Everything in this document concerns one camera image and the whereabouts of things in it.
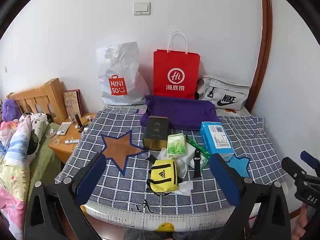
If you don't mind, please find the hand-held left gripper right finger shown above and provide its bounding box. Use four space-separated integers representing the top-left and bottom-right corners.
209 153 293 240

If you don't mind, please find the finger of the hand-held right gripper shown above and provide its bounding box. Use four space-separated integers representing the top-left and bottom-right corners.
300 151 320 174
281 156 308 182

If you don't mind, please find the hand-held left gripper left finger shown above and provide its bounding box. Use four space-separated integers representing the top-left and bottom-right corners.
24 152 108 240

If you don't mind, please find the white glove green cuff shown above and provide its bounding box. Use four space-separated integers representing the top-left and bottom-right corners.
175 152 198 180

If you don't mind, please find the green tissue pack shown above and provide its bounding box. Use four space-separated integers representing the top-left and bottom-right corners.
167 134 187 157

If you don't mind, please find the small yellow bag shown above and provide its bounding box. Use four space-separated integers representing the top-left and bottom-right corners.
146 155 183 196

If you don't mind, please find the person's right hand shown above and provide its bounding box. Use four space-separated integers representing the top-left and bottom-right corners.
292 202 311 240

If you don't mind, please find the grey checkered star blanket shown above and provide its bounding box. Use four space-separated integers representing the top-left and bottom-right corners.
55 105 288 215

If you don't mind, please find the wooden nightstand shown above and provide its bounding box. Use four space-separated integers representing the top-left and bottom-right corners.
47 114 97 164

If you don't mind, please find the blue tissue pack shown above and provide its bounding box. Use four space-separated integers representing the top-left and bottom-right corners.
199 121 235 159

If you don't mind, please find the green-edged clear zip bag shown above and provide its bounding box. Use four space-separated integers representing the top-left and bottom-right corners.
185 134 212 167

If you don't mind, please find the green bed sheet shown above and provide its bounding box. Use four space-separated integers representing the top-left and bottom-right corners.
30 122 62 188

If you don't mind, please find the clear glass cup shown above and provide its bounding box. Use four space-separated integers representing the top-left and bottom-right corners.
46 129 60 145

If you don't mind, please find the white flat packet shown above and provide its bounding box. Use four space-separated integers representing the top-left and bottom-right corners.
56 122 72 135

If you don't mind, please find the panda print pillow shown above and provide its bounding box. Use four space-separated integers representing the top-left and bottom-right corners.
19 112 50 155

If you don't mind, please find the patterned book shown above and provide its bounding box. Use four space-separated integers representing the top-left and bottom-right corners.
62 89 83 120

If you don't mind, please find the duck printed bed sheet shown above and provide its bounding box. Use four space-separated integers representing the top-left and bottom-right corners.
80 200 263 233

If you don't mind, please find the colourful pastel quilt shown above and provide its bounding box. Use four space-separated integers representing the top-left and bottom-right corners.
0 117 33 230

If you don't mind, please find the black rectangular box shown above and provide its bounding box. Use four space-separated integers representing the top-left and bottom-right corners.
143 116 168 152

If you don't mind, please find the purple towel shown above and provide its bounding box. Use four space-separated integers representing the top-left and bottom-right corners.
140 94 225 131

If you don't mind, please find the grey sling bag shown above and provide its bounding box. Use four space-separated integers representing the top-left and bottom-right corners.
195 75 251 110

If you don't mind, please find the wooden headboard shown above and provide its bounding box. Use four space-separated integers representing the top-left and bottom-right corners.
7 78 69 124

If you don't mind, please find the white plastic shopping bag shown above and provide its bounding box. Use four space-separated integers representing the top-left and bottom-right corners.
96 41 150 105

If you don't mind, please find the purple plush toy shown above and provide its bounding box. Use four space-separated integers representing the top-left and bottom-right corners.
2 99 20 122

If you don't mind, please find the red paper bag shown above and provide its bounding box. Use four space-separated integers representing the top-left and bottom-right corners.
153 31 201 100

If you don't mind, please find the black watch strap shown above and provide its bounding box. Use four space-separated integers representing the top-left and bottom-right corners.
192 149 202 180

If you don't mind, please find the white light switch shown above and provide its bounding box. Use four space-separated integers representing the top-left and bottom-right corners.
133 2 151 15

